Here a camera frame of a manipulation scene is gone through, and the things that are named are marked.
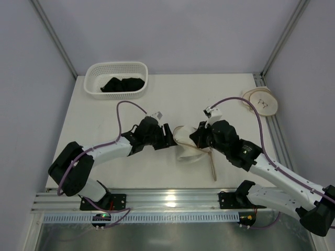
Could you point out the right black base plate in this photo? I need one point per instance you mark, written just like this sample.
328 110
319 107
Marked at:
236 200

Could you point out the right controller board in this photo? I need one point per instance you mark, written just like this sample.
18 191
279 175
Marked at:
246 220

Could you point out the left controller board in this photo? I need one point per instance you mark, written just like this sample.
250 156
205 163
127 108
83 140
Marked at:
101 220

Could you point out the white mesh laundry bag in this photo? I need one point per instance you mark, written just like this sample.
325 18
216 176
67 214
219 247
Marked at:
189 152

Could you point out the aluminium front rail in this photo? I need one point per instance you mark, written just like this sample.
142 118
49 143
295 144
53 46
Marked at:
138 199

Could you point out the left aluminium frame post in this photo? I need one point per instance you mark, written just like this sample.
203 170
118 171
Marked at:
42 15

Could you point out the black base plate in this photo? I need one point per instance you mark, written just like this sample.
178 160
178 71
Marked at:
115 202
236 200

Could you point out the aluminium frame post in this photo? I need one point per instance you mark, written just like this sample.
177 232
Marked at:
285 35
42 15

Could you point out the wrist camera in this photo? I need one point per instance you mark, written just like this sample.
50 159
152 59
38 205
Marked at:
213 115
157 116

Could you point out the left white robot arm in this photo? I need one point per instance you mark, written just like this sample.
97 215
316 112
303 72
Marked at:
71 169

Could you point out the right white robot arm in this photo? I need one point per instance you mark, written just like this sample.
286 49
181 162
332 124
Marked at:
311 204

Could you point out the right aluminium side rail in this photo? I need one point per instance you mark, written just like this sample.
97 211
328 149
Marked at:
280 147

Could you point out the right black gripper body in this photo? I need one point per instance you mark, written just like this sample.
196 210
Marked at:
201 135

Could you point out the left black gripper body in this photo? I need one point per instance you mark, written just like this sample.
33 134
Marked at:
162 137

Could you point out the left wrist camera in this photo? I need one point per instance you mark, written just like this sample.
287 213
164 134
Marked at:
157 116

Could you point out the white plastic basket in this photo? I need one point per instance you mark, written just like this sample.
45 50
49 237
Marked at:
100 73

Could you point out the slotted grey cable duct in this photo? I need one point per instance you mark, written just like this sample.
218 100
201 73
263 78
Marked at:
142 217

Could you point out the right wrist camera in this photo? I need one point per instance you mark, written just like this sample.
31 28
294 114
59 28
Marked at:
213 115

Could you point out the black bra in basket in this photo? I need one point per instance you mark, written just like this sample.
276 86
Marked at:
115 85

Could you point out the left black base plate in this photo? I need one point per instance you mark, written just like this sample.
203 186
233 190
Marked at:
115 202

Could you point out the right aluminium frame post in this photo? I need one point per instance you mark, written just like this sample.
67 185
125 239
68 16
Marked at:
285 35

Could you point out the controller board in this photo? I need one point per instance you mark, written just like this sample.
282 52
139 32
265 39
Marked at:
101 220
246 220

